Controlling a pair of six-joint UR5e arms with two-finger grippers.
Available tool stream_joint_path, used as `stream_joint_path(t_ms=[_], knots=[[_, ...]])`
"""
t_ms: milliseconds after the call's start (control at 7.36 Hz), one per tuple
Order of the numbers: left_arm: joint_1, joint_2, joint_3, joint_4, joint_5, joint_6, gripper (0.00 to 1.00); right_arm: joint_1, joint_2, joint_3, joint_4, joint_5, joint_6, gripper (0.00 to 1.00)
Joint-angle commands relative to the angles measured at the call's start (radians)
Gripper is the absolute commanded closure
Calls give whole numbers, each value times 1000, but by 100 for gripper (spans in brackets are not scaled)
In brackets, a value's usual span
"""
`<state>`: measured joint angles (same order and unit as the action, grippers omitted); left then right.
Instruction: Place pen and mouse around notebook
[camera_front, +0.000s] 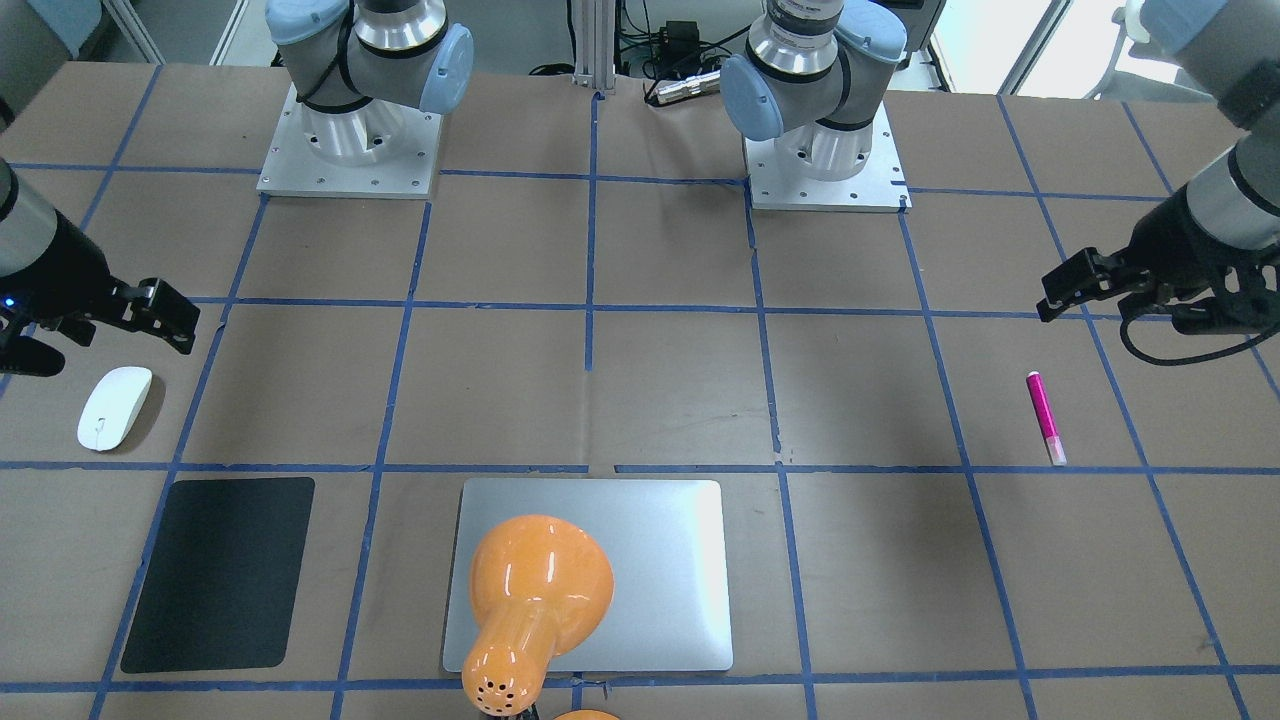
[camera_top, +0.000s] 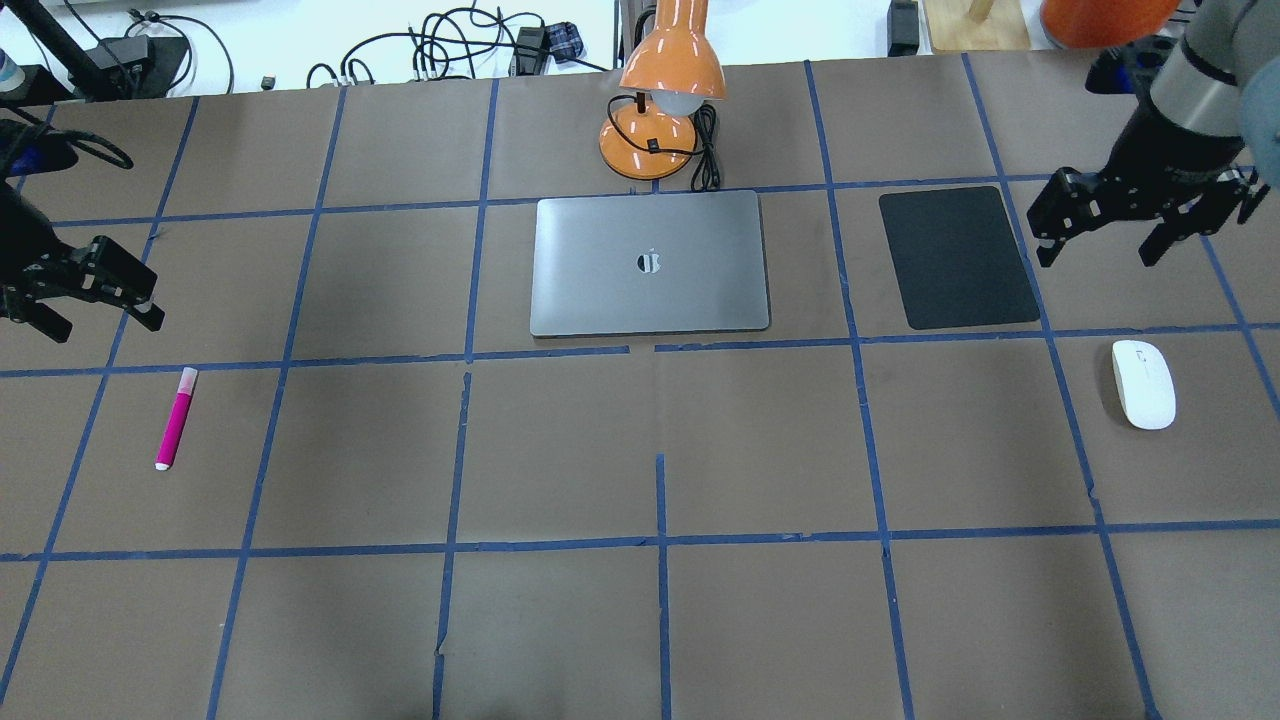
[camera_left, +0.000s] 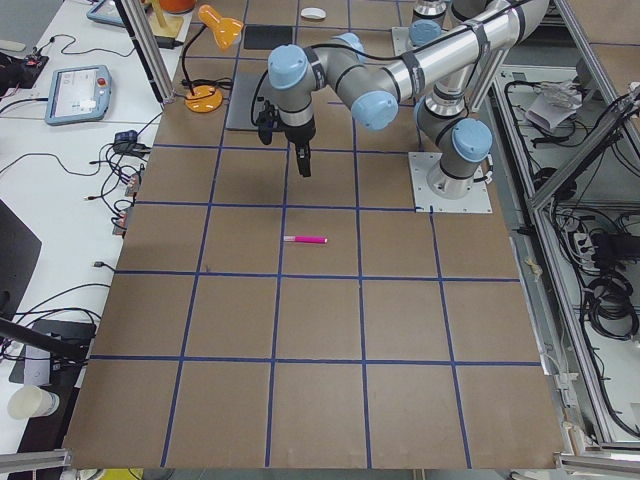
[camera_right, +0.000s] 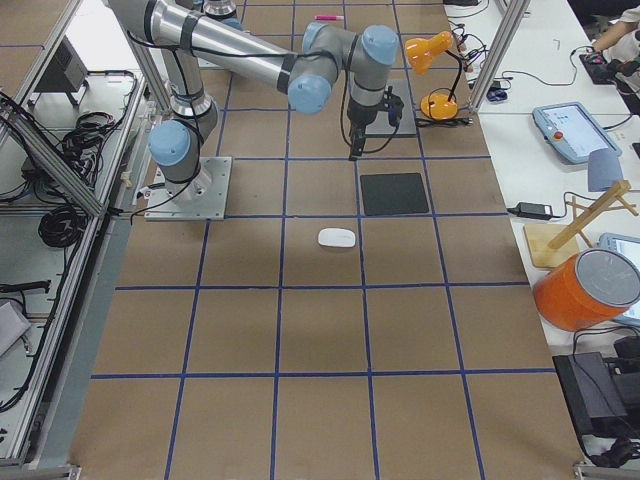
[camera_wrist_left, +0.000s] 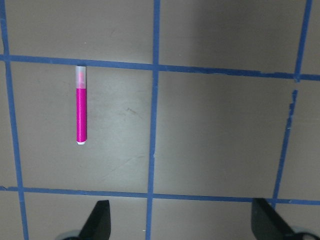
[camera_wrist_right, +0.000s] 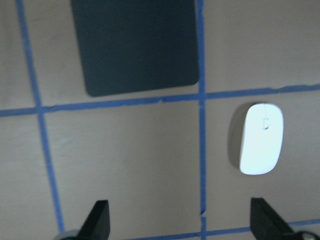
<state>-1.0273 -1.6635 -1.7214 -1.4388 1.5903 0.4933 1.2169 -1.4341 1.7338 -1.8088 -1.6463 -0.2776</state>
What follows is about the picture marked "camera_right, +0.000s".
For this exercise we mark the black mousepad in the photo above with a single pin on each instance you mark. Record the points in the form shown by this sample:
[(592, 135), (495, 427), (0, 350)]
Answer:
[(393, 194)]

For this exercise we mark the black box device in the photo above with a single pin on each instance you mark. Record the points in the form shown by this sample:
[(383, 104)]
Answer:
[(594, 405)]

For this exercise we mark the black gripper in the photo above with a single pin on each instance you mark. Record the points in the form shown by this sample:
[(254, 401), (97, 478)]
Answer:
[(361, 118)]

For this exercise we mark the silver laptop notebook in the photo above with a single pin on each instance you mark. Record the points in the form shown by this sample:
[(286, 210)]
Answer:
[(401, 88)]

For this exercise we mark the black power adapter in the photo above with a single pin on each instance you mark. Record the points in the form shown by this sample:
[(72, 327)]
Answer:
[(532, 211)]

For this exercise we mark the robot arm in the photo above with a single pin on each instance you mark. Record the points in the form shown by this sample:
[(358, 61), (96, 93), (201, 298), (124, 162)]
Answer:
[(185, 35)]

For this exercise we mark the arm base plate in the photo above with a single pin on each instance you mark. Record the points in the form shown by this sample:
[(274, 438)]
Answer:
[(204, 198)]

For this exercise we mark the white computer mouse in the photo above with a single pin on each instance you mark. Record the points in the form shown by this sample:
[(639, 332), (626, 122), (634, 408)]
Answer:
[(336, 238)]

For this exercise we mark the wooden stand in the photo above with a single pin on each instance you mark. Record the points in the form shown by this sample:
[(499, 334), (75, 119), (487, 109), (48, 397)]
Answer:
[(550, 245)]

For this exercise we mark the pink marker pen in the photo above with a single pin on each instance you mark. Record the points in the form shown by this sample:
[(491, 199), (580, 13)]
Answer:
[(328, 18)]

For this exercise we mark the orange cylindrical container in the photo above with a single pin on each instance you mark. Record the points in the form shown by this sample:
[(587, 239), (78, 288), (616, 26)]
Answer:
[(575, 295)]

